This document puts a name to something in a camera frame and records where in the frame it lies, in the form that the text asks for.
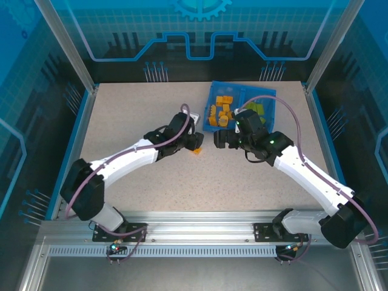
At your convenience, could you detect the blue plastic sorting bin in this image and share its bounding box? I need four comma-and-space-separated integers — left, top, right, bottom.
201, 79, 278, 135

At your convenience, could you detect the aluminium front beam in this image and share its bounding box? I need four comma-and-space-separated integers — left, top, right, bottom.
39, 210, 367, 247

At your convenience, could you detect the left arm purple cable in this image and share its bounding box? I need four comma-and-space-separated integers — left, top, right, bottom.
65, 103, 192, 263

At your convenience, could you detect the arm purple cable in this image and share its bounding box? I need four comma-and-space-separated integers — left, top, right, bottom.
65, 103, 192, 263
238, 95, 380, 246

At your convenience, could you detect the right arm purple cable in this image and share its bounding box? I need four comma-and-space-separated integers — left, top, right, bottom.
238, 95, 380, 246

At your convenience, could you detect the aluminium side rail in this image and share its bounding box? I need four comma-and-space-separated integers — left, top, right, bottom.
50, 84, 99, 221
303, 84, 358, 219

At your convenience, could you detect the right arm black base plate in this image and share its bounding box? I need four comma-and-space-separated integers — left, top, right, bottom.
253, 222, 292, 243

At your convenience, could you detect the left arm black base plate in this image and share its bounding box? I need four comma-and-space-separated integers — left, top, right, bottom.
92, 222, 149, 243

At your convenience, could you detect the slotted aluminium cable duct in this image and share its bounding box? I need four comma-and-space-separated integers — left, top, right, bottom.
47, 245, 287, 258

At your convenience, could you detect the cable connector with LED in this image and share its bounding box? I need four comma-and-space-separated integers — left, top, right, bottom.
275, 242, 304, 264
105, 241, 128, 264

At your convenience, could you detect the aluminium frame post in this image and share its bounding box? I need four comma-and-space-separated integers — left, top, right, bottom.
304, 0, 354, 95
33, 0, 99, 93

